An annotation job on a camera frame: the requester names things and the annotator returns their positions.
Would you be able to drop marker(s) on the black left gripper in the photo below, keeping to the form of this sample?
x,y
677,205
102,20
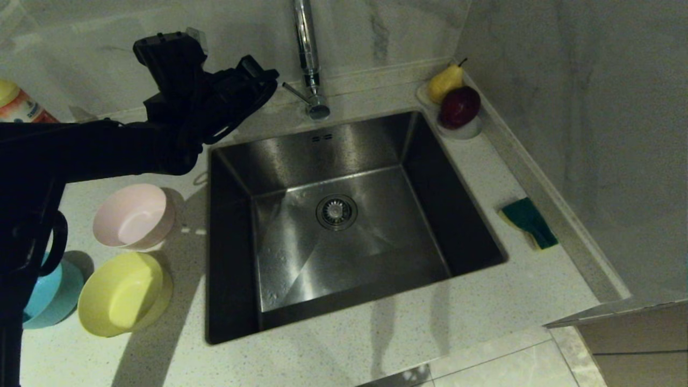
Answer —
x,y
172,70

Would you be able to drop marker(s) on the chrome kitchen faucet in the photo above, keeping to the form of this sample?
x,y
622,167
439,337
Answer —
x,y
307,48

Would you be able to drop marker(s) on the orange label detergent bottle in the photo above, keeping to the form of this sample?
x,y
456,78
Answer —
x,y
16,105

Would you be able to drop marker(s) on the blue plastic bowl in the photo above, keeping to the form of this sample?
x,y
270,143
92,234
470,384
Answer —
x,y
54,301

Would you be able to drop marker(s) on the green and yellow sponge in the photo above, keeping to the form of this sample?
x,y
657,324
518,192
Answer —
x,y
529,220

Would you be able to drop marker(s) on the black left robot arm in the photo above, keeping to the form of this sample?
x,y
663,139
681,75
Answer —
x,y
80,150

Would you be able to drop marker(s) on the metal sink drain strainer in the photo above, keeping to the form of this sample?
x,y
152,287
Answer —
x,y
337,212

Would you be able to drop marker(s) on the stainless steel sink basin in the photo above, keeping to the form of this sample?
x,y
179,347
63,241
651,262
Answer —
x,y
376,242

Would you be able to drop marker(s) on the pink plastic bowl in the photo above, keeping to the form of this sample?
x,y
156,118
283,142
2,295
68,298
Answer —
x,y
134,215

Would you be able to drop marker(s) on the yellow pear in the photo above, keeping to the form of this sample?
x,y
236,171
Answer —
x,y
444,85

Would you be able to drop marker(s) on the dark red apple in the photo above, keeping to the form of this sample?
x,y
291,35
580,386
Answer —
x,y
459,107

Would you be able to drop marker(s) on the small white dish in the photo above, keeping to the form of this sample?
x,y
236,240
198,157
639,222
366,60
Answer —
x,y
466,133

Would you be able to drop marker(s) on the yellow plastic bowl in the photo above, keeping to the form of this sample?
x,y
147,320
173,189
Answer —
x,y
123,295

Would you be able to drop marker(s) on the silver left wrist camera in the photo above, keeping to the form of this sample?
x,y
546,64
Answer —
x,y
196,40

